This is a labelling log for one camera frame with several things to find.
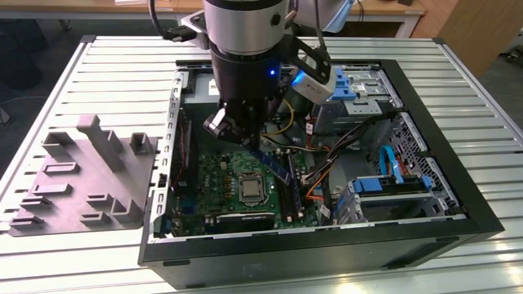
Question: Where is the RAM stick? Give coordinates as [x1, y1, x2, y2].
[244, 146, 292, 184]
[286, 151, 307, 215]

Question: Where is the blue drive latch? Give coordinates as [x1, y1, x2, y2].
[326, 69, 362, 102]

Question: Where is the black case fan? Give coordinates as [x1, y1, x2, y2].
[174, 118, 194, 184]

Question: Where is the silver optical drive cage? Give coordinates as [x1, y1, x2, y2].
[314, 64, 406, 135]

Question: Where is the green motherboard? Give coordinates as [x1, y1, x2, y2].
[168, 149, 326, 235]

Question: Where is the CPU socket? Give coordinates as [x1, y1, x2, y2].
[235, 171, 270, 206]

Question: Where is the silver CPU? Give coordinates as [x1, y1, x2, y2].
[239, 179, 262, 199]

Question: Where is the hard disk in blue carrier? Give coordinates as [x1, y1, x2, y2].
[347, 175, 435, 197]

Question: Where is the black graphics card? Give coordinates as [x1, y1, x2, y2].
[206, 211, 278, 233]

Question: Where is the grey parts rack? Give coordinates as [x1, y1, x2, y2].
[8, 115, 162, 238]

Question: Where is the silver disk bay cage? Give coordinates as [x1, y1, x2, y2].
[335, 176, 470, 229]

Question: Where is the wooden cabinet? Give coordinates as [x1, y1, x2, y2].
[432, 0, 523, 80]

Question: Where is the black PC case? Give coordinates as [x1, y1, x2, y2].
[136, 59, 506, 290]

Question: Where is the yellow wire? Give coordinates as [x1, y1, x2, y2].
[260, 100, 296, 137]

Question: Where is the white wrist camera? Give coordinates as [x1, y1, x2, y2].
[290, 69, 339, 102]

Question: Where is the black camera bracket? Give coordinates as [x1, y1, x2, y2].
[286, 36, 332, 85]

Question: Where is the black camera cable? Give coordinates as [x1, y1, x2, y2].
[147, 0, 198, 43]

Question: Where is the black power cable bundle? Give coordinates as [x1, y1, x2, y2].
[308, 109, 408, 184]

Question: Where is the orange wire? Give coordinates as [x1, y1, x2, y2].
[303, 176, 328, 202]

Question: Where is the wooden desk white frame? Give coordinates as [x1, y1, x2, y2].
[0, 0, 191, 34]
[178, 0, 428, 39]

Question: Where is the blue data cable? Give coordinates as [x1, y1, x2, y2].
[379, 145, 406, 184]

